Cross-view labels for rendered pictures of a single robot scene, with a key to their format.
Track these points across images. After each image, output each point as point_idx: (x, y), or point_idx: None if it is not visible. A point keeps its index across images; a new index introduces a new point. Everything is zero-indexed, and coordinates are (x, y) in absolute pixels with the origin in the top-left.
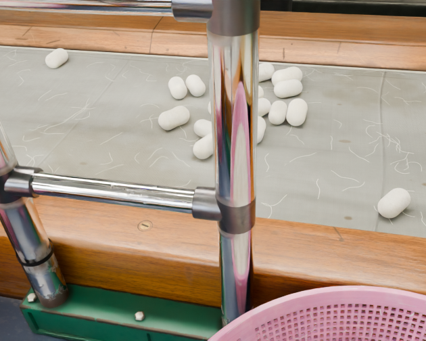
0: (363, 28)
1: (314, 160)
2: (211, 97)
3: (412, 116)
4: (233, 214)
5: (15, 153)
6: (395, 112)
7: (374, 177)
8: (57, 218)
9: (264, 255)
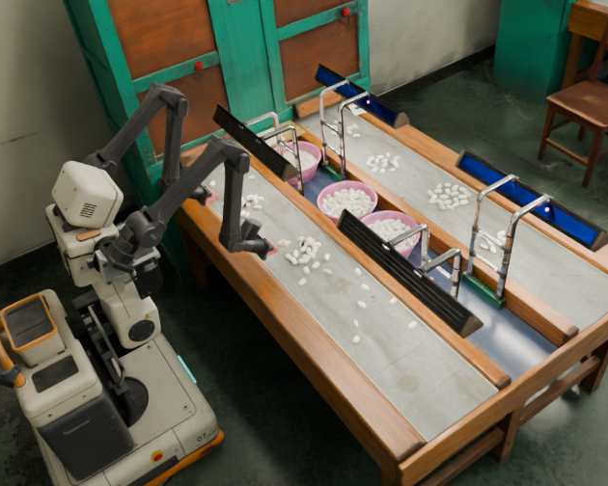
0: (193, 203)
1: (248, 190)
2: (282, 149)
3: (221, 188)
4: None
5: (289, 219)
6: (222, 190)
7: (245, 183)
8: (294, 194)
9: (277, 176)
